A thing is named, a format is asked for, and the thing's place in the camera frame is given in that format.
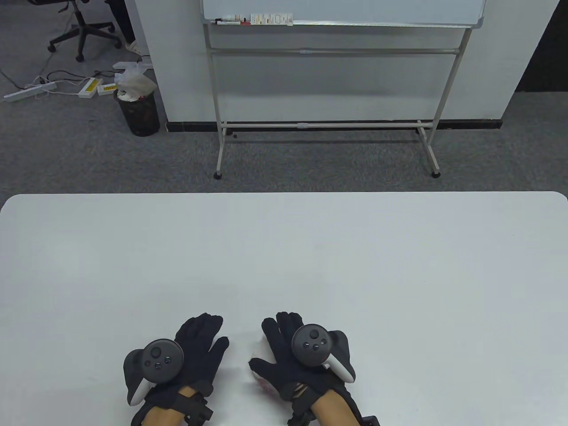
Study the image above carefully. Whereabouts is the person's left hand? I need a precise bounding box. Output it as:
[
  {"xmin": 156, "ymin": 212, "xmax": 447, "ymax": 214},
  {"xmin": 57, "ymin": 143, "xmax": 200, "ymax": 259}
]
[{"xmin": 175, "ymin": 313, "xmax": 230, "ymax": 390}]

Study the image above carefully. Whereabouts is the person's right hand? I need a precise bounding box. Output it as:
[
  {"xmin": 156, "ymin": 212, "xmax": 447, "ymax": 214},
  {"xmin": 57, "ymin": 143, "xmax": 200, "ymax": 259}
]
[{"xmin": 248, "ymin": 312, "xmax": 340, "ymax": 401}]

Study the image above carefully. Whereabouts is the white soft packet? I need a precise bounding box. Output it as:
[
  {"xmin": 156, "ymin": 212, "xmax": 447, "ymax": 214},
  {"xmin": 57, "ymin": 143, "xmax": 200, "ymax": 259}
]
[{"xmin": 250, "ymin": 338, "xmax": 276, "ymax": 393}]

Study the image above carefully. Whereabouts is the person's right forearm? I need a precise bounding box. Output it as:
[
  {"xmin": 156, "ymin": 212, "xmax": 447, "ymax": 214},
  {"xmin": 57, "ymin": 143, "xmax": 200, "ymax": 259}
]
[{"xmin": 310, "ymin": 390, "xmax": 355, "ymax": 426}]

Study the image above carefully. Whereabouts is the person's left forearm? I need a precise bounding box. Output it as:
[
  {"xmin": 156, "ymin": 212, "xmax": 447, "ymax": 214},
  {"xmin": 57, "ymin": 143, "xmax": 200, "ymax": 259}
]
[{"xmin": 143, "ymin": 385, "xmax": 196, "ymax": 426}]

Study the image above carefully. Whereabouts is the dark grey glove-mounted controller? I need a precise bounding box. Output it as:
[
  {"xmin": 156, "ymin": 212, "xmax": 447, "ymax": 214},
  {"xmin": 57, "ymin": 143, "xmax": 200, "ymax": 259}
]
[
  {"xmin": 123, "ymin": 339, "xmax": 185, "ymax": 407},
  {"xmin": 291, "ymin": 324, "xmax": 357, "ymax": 385}
]

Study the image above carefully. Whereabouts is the black mesh trash bin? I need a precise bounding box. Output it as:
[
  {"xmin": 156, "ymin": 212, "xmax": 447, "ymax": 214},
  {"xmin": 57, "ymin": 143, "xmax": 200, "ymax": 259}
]
[{"xmin": 115, "ymin": 87, "xmax": 161, "ymax": 137}]

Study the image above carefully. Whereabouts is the white plastic bag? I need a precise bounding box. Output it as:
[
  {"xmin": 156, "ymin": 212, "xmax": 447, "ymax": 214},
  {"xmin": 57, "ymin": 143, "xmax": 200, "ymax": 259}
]
[{"xmin": 112, "ymin": 60, "xmax": 157, "ymax": 101}]

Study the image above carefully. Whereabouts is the grey metal whiteboard stand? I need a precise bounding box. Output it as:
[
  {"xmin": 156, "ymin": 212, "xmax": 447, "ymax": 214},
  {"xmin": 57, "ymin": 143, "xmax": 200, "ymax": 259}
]
[{"xmin": 203, "ymin": 20, "xmax": 473, "ymax": 179}]

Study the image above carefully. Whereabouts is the white power strip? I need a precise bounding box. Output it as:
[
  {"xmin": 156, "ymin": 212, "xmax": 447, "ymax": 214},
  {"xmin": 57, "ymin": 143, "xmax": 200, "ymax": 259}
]
[{"xmin": 4, "ymin": 81, "xmax": 59, "ymax": 103}]

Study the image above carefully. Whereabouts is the whiteboard eraser box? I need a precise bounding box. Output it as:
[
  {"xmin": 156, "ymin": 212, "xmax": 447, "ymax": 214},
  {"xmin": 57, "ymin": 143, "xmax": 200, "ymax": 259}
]
[{"xmin": 250, "ymin": 13, "xmax": 294, "ymax": 27}]

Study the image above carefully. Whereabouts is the black office chair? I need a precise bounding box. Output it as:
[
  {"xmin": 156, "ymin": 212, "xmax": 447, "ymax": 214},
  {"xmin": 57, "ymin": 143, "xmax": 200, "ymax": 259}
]
[{"xmin": 27, "ymin": 0, "xmax": 123, "ymax": 63}]

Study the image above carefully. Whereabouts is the whiteboard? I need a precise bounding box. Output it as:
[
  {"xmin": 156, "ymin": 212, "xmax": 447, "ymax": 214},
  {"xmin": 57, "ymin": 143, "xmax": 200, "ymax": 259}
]
[{"xmin": 201, "ymin": 0, "xmax": 487, "ymax": 30}]

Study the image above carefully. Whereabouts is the black wrist strap with camera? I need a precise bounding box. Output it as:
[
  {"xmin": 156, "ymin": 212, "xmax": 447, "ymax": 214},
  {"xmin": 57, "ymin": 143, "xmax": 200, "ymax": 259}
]
[
  {"xmin": 131, "ymin": 382, "xmax": 215, "ymax": 426},
  {"xmin": 279, "ymin": 380, "xmax": 380, "ymax": 426}
]

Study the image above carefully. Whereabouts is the black floor cable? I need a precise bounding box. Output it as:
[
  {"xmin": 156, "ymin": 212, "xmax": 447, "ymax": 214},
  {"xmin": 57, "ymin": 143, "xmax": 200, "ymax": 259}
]
[{"xmin": 0, "ymin": 68, "xmax": 117, "ymax": 91}]

